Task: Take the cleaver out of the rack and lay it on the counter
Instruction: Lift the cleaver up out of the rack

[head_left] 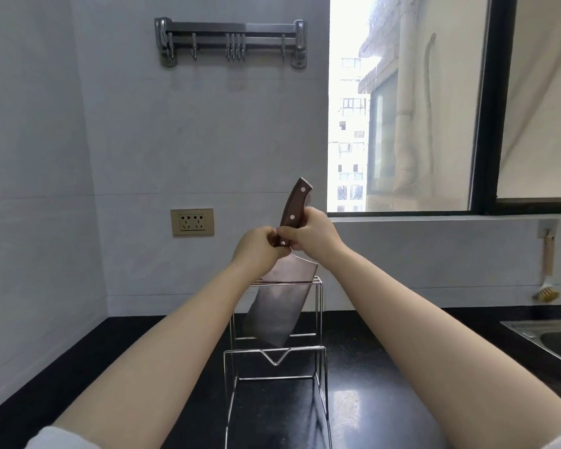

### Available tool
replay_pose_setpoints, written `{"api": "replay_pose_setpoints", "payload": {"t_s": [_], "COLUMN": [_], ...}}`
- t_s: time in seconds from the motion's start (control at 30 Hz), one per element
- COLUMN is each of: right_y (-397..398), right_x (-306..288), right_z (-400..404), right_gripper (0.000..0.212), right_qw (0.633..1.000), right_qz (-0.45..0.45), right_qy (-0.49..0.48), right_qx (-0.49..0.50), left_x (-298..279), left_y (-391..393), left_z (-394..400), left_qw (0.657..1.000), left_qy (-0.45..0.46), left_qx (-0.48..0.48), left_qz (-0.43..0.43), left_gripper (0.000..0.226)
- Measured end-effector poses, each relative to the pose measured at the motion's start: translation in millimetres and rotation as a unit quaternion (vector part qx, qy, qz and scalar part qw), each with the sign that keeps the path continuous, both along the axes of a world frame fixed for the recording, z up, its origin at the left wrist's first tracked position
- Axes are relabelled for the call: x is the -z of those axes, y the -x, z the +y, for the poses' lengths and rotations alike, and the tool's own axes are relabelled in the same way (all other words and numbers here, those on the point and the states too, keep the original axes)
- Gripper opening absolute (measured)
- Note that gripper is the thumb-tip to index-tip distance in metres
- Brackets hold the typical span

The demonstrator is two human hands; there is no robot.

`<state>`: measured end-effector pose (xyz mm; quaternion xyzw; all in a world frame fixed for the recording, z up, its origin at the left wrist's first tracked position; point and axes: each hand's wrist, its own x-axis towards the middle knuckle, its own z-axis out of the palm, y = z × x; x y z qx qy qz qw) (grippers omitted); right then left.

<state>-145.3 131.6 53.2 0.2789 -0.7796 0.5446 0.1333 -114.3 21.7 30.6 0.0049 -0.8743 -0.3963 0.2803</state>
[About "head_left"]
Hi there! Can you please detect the person's right hand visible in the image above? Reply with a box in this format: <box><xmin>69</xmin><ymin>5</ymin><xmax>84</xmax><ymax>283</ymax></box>
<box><xmin>277</xmin><ymin>206</ymin><xmax>349</xmax><ymax>267</ymax></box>

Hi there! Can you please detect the person's left hand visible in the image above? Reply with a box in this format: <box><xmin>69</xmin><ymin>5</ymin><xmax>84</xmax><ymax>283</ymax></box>
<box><xmin>231</xmin><ymin>225</ymin><xmax>292</xmax><ymax>279</ymax></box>

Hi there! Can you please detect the wooden-handled cleaver knife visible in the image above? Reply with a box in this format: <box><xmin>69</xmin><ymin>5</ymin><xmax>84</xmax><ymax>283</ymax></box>
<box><xmin>242</xmin><ymin>177</ymin><xmax>319</xmax><ymax>349</ymax></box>

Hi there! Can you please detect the person's left forearm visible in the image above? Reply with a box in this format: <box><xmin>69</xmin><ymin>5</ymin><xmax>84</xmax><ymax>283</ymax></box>
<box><xmin>51</xmin><ymin>262</ymin><xmax>262</xmax><ymax>449</ymax></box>

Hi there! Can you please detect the person's right forearm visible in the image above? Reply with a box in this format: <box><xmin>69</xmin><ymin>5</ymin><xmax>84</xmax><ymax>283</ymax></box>
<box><xmin>318</xmin><ymin>245</ymin><xmax>561</xmax><ymax>449</ymax></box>

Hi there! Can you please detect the black-framed window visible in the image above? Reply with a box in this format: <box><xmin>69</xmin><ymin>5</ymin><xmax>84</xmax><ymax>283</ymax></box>
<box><xmin>327</xmin><ymin>0</ymin><xmax>561</xmax><ymax>216</ymax></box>

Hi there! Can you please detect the stainless steel sink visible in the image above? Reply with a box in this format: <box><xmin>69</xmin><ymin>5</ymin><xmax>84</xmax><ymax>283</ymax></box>
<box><xmin>500</xmin><ymin>319</ymin><xmax>561</xmax><ymax>372</ymax></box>

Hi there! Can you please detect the white left sleeve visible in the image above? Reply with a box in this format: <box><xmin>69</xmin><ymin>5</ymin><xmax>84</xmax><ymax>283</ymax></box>
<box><xmin>24</xmin><ymin>426</ymin><xmax>101</xmax><ymax>449</ymax></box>

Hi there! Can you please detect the gold wall power socket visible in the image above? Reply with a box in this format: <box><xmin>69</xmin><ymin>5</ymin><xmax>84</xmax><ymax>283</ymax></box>
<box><xmin>170</xmin><ymin>208</ymin><xmax>215</xmax><ymax>238</ymax></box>

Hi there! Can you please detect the metal wire knife rack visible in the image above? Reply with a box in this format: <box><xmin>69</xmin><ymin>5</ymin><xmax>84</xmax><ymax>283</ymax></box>
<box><xmin>223</xmin><ymin>276</ymin><xmax>333</xmax><ymax>449</ymax></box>

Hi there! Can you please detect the metal wall hook rail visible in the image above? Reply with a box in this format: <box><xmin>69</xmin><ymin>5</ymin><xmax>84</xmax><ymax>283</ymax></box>
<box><xmin>154</xmin><ymin>17</ymin><xmax>308</xmax><ymax>70</ymax></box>

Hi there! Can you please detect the dish brush with wooden handle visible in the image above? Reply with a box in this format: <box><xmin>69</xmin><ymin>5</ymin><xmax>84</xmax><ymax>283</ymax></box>
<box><xmin>532</xmin><ymin>236</ymin><xmax>561</xmax><ymax>303</ymax></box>

